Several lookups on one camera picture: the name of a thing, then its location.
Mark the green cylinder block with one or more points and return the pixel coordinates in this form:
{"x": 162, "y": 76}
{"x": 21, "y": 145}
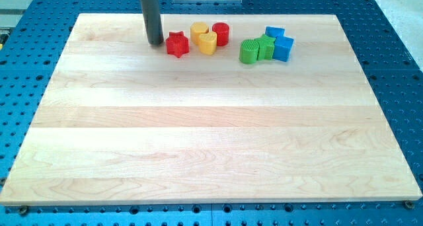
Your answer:
{"x": 248, "y": 51}

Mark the corner bolt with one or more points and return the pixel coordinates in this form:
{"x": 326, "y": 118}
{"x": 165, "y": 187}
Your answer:
{"x": 409, "y": 205}
{"x": 23, "y": 210}

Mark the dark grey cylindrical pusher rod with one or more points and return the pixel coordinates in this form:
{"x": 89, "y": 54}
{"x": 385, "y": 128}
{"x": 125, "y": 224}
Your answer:
{"x": 152, "y": 19}

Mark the green star block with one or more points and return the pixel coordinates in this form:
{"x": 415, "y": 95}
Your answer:
{"x": 265, "y": 47}

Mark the light wooden board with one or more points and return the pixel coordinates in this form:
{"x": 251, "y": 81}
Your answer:
{"x": 123, "y": 123}

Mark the yellow heart block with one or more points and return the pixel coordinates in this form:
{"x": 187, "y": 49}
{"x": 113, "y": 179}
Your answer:
{"x": 207, "y": 43}

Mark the blue cube block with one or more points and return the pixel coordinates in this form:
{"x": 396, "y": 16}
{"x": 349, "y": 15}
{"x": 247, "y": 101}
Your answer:
{"x": 282, "y": 48}

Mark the red star block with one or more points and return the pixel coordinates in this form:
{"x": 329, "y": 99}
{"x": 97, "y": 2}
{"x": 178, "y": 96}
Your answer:
{"x": 177, "y": 44}

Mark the right corner bolt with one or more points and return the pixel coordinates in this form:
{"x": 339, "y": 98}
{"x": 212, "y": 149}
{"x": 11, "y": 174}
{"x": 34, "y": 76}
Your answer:
{"x": 409, "y": 205}

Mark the left corner bolt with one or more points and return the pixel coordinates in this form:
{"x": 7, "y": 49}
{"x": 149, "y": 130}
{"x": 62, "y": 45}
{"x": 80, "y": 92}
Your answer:
{"x": 23, "y": 210}

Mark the red cylinder block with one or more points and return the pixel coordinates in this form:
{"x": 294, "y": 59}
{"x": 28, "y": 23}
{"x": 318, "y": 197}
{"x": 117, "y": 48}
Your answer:
{"x": 222, "y": 30}

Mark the yellow cylinder block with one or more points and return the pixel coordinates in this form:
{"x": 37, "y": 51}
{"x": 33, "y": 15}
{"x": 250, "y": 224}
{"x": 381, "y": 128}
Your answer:
{"x": 196, "y": 29}

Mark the blue triangle block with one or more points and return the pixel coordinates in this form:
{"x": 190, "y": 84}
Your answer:
{"x": 274, "y": 32}

